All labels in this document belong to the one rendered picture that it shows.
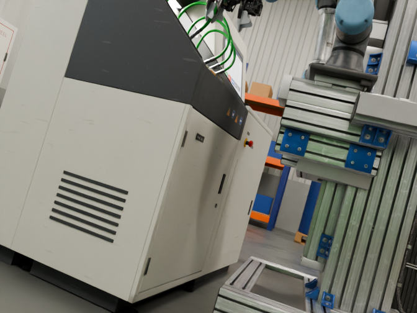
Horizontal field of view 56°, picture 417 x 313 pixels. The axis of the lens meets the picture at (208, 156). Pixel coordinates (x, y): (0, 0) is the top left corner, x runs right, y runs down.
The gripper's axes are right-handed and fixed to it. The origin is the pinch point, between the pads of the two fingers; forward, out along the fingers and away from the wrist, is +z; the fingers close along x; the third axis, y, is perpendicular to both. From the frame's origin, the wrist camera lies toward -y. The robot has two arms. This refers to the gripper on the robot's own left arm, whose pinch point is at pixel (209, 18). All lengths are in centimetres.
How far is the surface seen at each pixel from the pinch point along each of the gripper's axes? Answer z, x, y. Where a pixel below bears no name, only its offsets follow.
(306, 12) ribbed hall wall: 167, 532, -486
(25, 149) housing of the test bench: 65, -64, 21
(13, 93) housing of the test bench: 58, -68, -4
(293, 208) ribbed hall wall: 417, 492, -163
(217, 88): 13.3, -0.7, 29.3
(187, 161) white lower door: 31, -15, 53
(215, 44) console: 28, 32, -30
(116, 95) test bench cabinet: 28, -37, 24
